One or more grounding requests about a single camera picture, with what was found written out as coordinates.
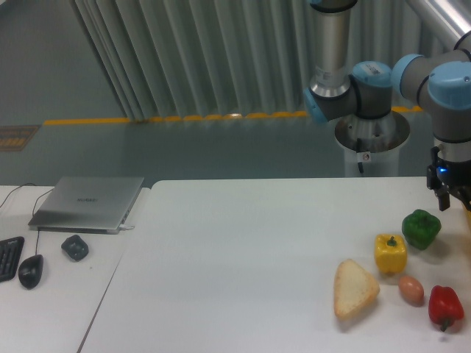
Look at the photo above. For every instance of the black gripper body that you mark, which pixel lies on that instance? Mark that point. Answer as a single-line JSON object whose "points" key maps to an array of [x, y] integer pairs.
{"points": [[450, 167]]}

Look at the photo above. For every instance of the triangular white bread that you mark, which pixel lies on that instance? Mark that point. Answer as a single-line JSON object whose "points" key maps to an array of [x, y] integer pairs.
{"points": [[354, 289]]}

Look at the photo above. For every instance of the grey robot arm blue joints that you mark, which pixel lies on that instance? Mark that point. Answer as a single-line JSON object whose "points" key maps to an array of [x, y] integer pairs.
{"points": [[439, 85]]}

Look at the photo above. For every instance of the green bell pepper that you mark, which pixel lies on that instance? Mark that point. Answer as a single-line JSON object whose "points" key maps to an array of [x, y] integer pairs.
{"points": [[420, 229]]}

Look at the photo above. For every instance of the yellow bell pepper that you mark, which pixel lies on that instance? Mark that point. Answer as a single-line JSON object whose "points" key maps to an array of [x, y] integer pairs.
{"points": [[390, 254]]}

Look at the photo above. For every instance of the brown egg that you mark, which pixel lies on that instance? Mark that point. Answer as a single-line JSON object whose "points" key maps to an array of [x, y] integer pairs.
{"points": [[411, 290]]}

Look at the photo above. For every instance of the red bell pepper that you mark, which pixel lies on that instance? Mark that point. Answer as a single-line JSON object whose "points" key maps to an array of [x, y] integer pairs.
{"points": [[444, 307]]}

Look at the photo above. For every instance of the white usb plug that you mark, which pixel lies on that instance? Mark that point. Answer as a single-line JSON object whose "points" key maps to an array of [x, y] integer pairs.
{"points": [[124, 227]]}

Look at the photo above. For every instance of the silver laptop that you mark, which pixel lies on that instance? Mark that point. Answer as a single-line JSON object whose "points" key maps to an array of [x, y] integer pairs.
{"points": [[88, 204]]}

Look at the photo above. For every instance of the small black plastic holder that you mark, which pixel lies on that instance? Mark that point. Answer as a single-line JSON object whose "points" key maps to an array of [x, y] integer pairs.
{"points": [[75, 247]]}

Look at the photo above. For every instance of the black computer mouse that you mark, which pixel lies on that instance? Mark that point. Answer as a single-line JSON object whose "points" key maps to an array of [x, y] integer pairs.
{"points": [[30, 271]]}

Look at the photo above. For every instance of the black keyboard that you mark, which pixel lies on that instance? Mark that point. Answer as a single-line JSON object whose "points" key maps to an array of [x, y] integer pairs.
{"points": [[10, 254]]}

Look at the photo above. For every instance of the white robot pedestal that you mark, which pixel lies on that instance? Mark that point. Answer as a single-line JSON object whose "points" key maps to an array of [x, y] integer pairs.
{"points": [[372, 147]]}

